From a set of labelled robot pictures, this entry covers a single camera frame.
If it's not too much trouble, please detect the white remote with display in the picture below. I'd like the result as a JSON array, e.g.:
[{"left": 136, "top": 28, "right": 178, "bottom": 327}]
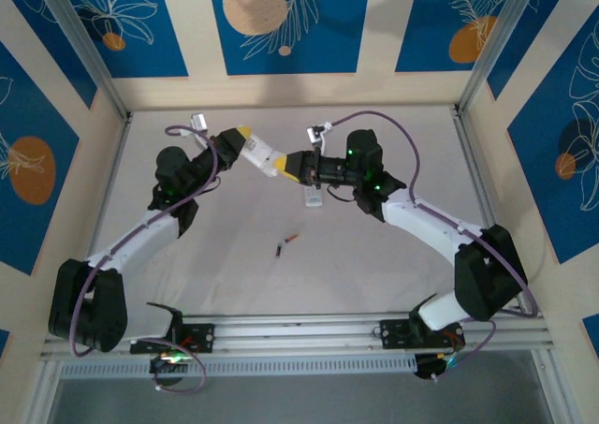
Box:
[{"left": 240, "top": 132, "right": 285, "bottom": 179}]

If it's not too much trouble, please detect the long white button remote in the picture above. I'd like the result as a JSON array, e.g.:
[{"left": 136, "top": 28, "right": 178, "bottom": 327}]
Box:
[{"left": 302, "top": 185, "right": 326, "bottom": 210}]

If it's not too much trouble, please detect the white table cloth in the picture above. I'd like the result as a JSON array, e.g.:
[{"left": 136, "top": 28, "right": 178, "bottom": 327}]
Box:
[{"left": 91, "top": 108, "right": 519, "bottom": 316}]

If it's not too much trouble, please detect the small circuit board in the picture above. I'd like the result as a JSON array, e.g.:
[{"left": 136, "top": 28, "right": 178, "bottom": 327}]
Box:
[
  {"left": 148, "top": 351, "right": 189, "bottom": 387},
  {"left": 414, "top": 348, "right": 462, "bottom": 384}
]

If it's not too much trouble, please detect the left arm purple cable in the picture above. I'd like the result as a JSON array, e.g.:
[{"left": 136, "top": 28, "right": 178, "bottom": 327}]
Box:
[{"left": 68, "top": 124, "right": 220, "bottom": 395}]

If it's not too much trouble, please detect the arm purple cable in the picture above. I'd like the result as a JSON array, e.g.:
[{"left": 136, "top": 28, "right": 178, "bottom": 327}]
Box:
[
  {"left": 68, "top": 124, "right": 220, "bottom": 395},
  {"left": 329, "top": 110, "right": 539, "bottom": 382}
]

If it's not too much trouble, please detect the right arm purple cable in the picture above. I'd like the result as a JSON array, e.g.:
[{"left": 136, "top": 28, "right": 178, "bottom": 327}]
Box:
[{"left": 329, "top": 110, "right": 539, "bottom": 382}]

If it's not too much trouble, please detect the aluminium table side rail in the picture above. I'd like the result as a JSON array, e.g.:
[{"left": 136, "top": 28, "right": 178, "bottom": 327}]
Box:
[
  {"left": 88, "top": 112, "right": 135, "bottom": 256},
  {"left": 449, "top": 106, "right": 498, "bottom": 231}
]

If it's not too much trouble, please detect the aluminium frame post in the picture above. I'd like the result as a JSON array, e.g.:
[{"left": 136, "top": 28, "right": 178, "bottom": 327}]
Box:
[
  {"left": 32, "top": 0, "right": 133, "bottom": 122},
  {"left": 454, "top": 0, "right": 549, "bottom": 116}
]

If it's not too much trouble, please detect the long aluminium base rail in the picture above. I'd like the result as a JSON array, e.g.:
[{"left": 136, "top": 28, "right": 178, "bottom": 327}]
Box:
[{"left": 39, "top": 311, "right": 553, "bottom": 359}]

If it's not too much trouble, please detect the grey slotted cable duct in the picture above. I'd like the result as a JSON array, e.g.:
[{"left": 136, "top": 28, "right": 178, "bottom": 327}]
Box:
[{"left": 58, "top": 353, "right": 418, "bottom": 381}]

